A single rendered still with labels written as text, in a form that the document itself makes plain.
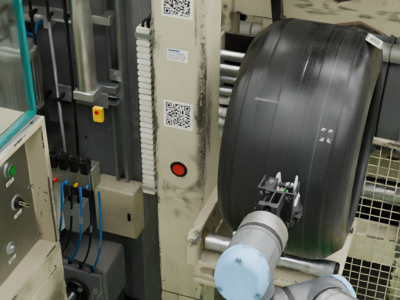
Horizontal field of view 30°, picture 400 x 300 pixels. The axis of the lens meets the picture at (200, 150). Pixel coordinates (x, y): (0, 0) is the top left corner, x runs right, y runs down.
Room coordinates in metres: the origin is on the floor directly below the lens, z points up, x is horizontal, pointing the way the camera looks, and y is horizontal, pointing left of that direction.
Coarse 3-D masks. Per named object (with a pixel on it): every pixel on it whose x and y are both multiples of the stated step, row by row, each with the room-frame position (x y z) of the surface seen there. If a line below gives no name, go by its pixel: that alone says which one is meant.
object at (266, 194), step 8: (264, 176) 1.17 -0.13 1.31; (264, 184) 1.17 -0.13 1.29; (272, 184) 1.14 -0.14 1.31; (280, 184) 1.15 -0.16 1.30; (264, 192) 1.13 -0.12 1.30; (272, 192) 1.11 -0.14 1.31; (280, 192) 1.11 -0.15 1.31; (288, 192) 1.11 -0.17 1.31; (296, 192) 1.14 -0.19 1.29; (264, 200) 1.10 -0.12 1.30; (272, 200) 1.09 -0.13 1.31; (280, 200) 1.08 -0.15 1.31; (288, 200) 1.11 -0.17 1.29; (256, 208) 1.12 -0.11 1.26; (264, 208) 1.07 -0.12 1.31; (272, 208) 1.06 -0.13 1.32; (280, 208) 1.08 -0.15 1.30; (288, 208) 1.10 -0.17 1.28; (280, 216) 1.11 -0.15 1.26; (288, 216) 1.10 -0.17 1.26; (288, 224) 1.10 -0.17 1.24
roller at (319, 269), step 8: (208, 232) 1.45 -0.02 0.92; (208, 240) 1.43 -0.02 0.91; (216, 240) 1.43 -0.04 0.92; (224, 240) 1.42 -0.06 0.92; (208, 248) 1.43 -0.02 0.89; (216, 248) 1.42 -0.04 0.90; (224, 248) 1.41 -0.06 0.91; (288, 256) 1.37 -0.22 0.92; (296, 256) 1.37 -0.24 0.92; (280, 264) 1.36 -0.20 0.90; (288, 264) 1.36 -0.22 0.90; (296, 264) 1.35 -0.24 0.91; (304, 264) 1.35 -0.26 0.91; (312, 264) 1.34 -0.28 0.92; (320, 264) 1.34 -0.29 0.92; (328, 264) 1.34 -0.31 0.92; (336, 264) 1.34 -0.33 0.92; (304, 272) 1.35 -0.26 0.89; (312, 272) 1.34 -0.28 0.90; (320, 272) 1.33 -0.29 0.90; (328, 272) 1.33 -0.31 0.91; (336, 272) 1.32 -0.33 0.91
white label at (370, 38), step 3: (369, 33) 1.55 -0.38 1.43; (369, 36) 1.53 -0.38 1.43; (372, 36) 1.54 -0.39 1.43; (366, 39) 1.50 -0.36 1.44; (369, 39) 1.51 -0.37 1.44; (372, 39) 1.52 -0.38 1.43; (375, 39) 1.53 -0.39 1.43; (378, 39) 1.54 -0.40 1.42; (372, 42) 1.50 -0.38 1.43; (375, 42) 1.51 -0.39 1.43; (378, 42) 1.52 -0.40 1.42; (381, 42) 1.53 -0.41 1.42; (375, 45) 1.49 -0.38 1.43; (378, 45) 1.50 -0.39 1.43; (381, 45) 1.51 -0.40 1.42
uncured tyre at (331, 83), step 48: (288, 48) 1.46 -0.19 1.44; (336, 48) 1.45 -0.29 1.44; (240, 96) 1.38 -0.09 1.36; (288, 96) 1.35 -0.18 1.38; (336, 96) 1.33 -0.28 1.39; (240, 144) 1.31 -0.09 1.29; (288, 144) 1.28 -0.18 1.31; (336, 144) 1.27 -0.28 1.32; (240, 192) 1.28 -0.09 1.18; (336, 192) 1.24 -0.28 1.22; (288, 240) 1.26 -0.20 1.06; (336, 240) 1.26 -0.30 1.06
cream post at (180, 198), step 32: (160, 0) 1.55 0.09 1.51; (160, 32) 1.55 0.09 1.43; (192, 32) 1.52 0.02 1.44; (160, 64) 1.55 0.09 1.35; (192, 64) 1.52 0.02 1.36; (160, 96) 1.55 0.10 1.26; (192, 96) 1.52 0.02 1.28; (160, 128) 1.55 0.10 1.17; (160, 160) 1.55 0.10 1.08; (192, 160) 1.52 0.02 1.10; (160, 192) 1.55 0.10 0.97; (192, 192) 1.52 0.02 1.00; (160, 224) 1.55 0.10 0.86; (192, 224) 1.52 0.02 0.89; (160, 256) 1.55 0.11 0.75; (160, 288) 1.56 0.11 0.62; (192, 288) 1.52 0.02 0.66
